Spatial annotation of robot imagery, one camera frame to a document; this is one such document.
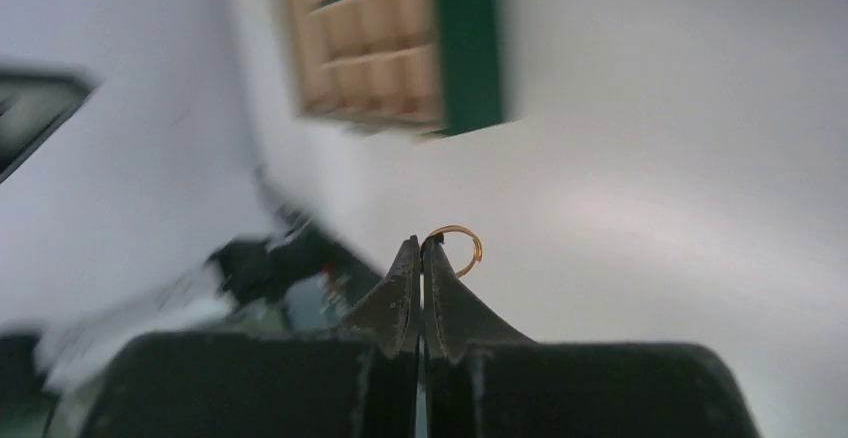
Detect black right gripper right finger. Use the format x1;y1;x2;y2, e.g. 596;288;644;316
422;237;759;437

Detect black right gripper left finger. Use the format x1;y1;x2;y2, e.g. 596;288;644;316
81;237;420;437

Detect green jewelry box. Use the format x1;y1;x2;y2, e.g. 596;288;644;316
285;0;507;136

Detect green jewelry tray insert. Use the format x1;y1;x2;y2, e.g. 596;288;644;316
286;0;444;131

